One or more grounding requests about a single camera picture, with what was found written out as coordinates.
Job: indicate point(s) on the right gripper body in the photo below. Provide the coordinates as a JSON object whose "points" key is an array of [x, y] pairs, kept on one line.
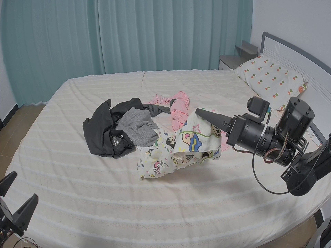
{"points": [[248, 136]]}

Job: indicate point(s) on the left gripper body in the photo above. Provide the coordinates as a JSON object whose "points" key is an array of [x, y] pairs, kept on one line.
{"points": [[5, 216]]}

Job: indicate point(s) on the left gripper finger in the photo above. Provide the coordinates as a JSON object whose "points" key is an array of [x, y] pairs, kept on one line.
{"points": [[25, 213], [7, 183]]}

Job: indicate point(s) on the white printed pyjama top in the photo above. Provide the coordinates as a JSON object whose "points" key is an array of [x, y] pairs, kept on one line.
{"points": [[160, 161]]}

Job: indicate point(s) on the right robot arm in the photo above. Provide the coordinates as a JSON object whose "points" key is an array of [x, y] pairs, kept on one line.
{"points": [[297, 117]]}

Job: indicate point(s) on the bed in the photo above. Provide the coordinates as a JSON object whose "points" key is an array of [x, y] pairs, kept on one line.
{"points": [[103, 190]]}

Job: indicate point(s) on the white printed pillow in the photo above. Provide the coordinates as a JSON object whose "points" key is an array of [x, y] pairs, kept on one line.
{"points": [[271, 79]]}

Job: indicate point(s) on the pink garment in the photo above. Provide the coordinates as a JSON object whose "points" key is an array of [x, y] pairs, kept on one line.
{"points": [[178, 112]]}

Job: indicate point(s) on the grey bedside table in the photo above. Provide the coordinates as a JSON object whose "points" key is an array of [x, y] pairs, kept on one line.
{"points": [[232, 61]]}

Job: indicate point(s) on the black garment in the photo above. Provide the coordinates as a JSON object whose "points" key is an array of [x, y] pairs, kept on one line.
{"points": [[95, 128]]}

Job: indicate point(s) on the grey garment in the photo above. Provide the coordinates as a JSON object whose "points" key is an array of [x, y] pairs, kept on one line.
{"points": [[137, 128]]}

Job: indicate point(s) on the blue-green curtain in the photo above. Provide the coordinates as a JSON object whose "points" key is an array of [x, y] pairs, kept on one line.
{"points": [[129, 22]]}

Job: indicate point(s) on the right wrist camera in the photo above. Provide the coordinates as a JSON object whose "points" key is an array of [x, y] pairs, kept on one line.
{"points": [[258, 107]]}

